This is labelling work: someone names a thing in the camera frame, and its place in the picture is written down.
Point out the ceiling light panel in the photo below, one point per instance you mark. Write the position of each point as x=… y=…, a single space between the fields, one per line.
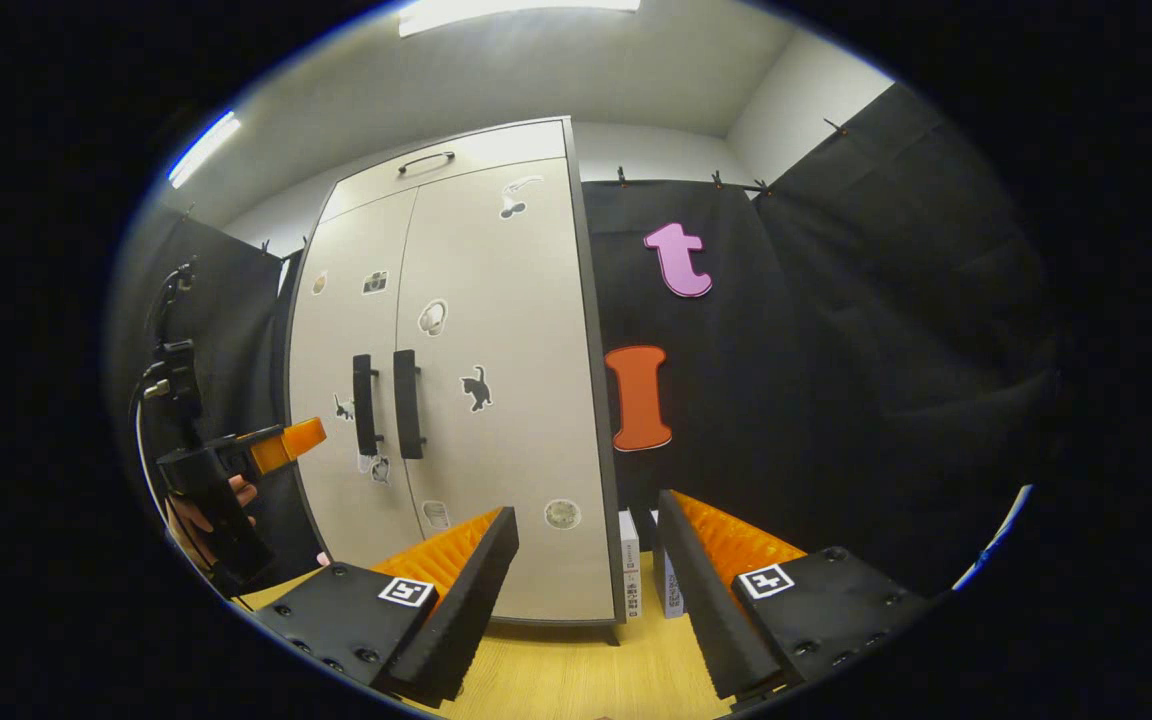
x=516 y=12
x=204 y=150

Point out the white cabinet drawer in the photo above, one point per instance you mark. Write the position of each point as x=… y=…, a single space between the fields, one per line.
x=506 y=150

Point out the black mounted device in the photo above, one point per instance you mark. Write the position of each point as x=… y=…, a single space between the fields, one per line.
x=179 y=370

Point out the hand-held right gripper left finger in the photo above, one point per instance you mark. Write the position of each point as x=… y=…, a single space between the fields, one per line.
x=466 y=610

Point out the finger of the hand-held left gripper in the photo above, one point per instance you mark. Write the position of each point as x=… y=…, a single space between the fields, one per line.
x=301 y=440

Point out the white and grey cabinet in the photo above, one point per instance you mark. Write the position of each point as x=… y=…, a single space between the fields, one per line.
x=605 y=470

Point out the white door with headphones sticker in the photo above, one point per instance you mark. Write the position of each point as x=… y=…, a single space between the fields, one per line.
x=516 y=420

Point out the white upright box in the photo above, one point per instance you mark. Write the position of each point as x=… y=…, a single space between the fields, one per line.
x=666 y=585
x=630 y=570

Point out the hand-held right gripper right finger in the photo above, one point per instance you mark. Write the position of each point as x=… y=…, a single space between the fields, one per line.
x=711 y=610

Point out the white door with phone sticker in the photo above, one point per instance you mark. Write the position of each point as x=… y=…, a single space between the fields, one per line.
x=336 y=340

